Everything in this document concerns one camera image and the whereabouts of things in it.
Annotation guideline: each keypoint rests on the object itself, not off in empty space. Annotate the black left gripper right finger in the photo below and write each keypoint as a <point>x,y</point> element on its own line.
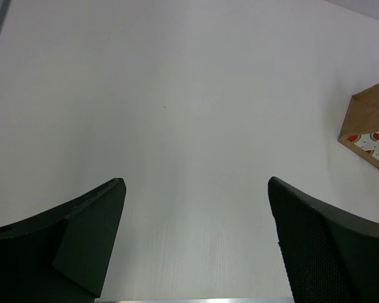
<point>330,255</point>

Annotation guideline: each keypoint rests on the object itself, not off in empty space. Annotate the jute watermelon canvas bag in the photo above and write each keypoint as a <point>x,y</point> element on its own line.
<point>360,129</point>

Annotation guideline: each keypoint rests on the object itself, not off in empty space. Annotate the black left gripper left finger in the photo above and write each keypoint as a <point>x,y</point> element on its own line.
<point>62,254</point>

